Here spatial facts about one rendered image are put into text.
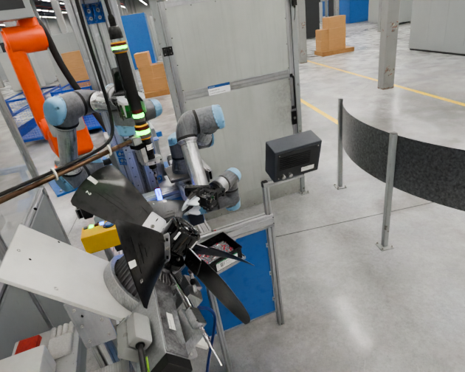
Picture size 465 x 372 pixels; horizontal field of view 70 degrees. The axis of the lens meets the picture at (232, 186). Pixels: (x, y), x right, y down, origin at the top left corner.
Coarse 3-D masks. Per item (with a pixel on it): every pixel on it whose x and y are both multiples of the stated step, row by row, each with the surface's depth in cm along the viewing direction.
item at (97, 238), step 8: (88, 232) 148; (96, 232) 147; (104, 232) 147; (112, 232) 148; (88, 240) 146; (96, 240) 147; (104, 240) 148; (112, 240) 149; (88, 248) 147; (96, 248) 148; (104, 248) 150
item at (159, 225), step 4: (152, 212) 112; (148, 216) 111; (152, 216) 112; (156, 216) 113; (148, 220) 111; (152, 220) 112; (160, 220) 113; (164, 220) 113; (144, 224) 110; (148, 224) 110; (156, 224) 112; (160, 224) 112; (164, 224) 113; (156, 228) 111; (160, 228) 112
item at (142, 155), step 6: (132, 138) 101; (138, 138) 101; (132, 144) 101; (138, 144) 102; (144, 144) 103; (138, 150) 102; (144, 150) 104; (138, 156) 105; (144, 156) 104; (156, 156) 108; (144, 162) 105; (150, 162) 105; (156, 162) 106
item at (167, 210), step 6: (150, 204) 139; (156, 204) 138; (162, 204) 138; (168, 204) 137; (174, 204) 137; (180, 204) 138; (156, 210) 133; (162, 210) 132; (168, 210) 131; (174, 210) 131; (180, 210) 131; (162, 216) 128; (168, 216) 127; (180, 216) 125
